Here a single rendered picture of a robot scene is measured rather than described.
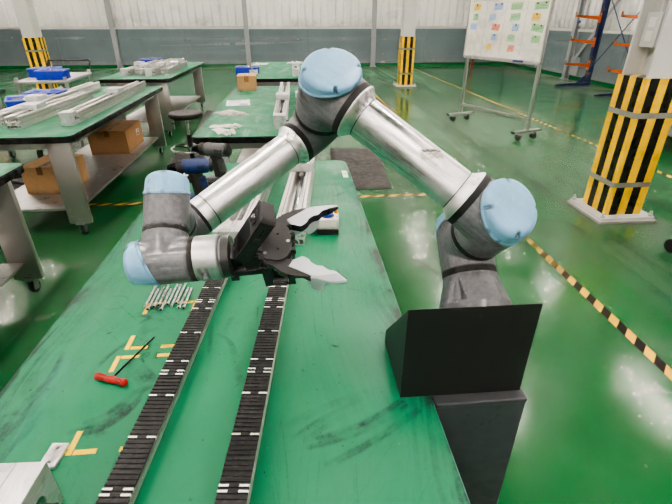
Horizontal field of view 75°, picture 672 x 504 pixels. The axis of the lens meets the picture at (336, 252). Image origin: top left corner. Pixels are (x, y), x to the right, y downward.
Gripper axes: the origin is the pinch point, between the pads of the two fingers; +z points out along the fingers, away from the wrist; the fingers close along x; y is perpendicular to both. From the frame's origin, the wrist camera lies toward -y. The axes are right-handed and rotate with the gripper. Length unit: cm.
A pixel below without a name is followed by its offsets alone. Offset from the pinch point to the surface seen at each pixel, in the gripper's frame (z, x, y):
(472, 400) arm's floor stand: 25.1, 18.7, 35.5
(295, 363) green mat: -11.9, 5.4, 39.9
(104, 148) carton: -217, -325, 254
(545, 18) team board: 296, -473, 230
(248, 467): -19.2, 29.0, 23.2
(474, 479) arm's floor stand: 28, 31, 59
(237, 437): -21.8, 23.4, 26.0
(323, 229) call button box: -2, -56, 70
